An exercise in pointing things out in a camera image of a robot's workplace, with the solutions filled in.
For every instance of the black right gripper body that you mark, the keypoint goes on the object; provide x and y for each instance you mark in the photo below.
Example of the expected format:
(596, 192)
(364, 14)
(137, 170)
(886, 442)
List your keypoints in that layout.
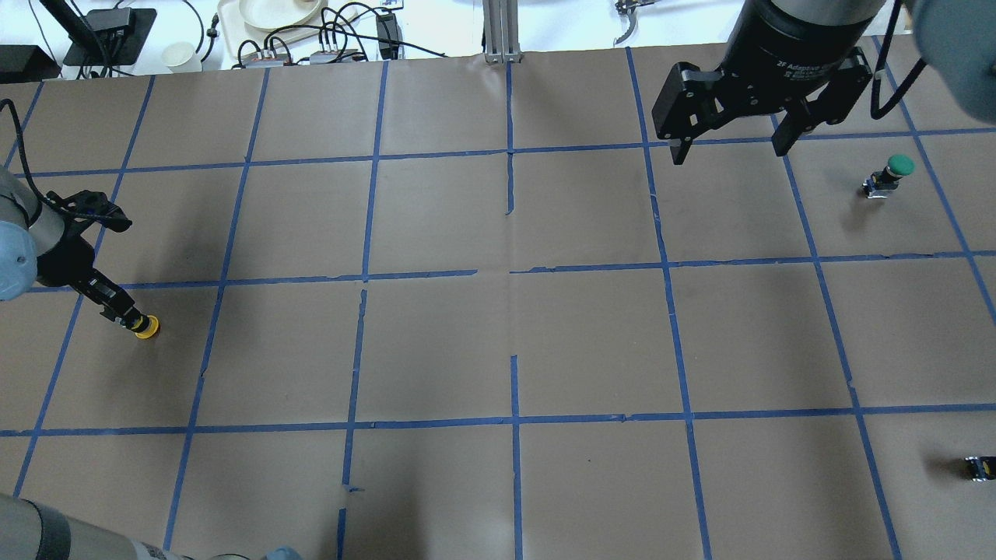
(786, 43)

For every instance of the green push button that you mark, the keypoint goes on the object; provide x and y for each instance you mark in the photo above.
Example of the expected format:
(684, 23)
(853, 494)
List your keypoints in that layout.
(881, 184)

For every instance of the aluminium frame post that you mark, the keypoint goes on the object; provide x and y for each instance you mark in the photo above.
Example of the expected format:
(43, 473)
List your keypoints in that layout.
(501, 44)

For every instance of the yellow push button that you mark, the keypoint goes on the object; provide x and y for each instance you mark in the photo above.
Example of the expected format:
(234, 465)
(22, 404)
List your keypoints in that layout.
(147, 327)

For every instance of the beige tray with plate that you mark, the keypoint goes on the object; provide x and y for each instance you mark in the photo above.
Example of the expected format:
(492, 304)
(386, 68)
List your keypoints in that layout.
(253, 20)

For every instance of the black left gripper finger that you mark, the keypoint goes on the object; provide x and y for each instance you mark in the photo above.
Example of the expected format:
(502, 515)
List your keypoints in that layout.
(117, 304)

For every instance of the white paper cup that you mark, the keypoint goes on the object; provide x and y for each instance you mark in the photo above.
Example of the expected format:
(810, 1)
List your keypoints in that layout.
(181, 57)

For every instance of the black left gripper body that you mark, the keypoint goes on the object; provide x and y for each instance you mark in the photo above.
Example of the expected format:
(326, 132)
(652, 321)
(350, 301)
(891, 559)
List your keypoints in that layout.
(62, 262)

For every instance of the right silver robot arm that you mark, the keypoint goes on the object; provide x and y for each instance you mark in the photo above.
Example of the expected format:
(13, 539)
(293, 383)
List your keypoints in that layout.
(954, 37)

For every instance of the black camera stand base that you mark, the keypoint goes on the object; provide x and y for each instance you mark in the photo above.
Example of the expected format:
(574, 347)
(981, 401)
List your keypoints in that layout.
(112, 37)

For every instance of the black power adapter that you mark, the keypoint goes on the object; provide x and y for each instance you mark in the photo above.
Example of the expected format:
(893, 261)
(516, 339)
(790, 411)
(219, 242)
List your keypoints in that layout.
(388, 35)

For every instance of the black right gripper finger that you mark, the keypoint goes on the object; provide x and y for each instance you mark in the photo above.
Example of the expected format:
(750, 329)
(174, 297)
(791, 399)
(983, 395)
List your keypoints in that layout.
(832, 106)
(689, 104)

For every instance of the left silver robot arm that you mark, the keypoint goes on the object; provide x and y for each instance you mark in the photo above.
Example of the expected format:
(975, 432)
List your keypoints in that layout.
(42, 243)

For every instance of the small black switch block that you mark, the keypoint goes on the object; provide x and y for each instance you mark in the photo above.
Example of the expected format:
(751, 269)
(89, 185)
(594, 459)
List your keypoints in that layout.
(980, 467)

